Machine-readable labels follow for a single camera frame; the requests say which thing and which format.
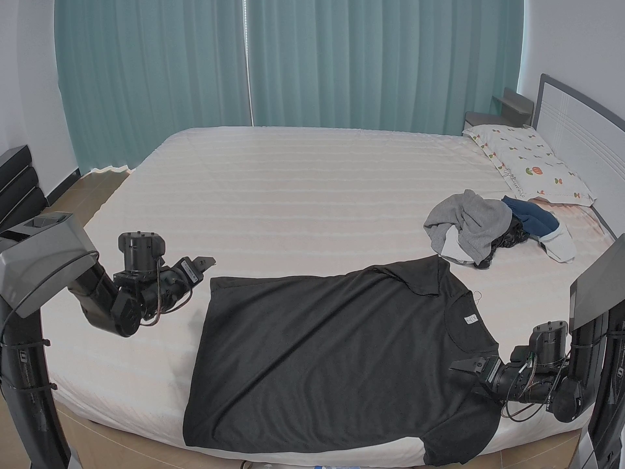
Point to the black chest of drawers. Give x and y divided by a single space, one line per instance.
19 183

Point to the white printed pillow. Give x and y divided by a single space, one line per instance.
532 164

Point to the black T-shirt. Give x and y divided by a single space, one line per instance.
332 350

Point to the pile of clothes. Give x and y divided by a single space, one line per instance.
478 223

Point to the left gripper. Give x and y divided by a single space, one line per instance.
176 286

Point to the blue-green curtain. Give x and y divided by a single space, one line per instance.
146 66
381 47

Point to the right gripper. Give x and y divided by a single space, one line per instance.
503 381

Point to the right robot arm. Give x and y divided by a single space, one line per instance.
598 291

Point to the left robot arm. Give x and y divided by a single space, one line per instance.
44 262

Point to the bed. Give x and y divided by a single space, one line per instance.
317 188

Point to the grey bedside table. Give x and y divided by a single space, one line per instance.
517 100

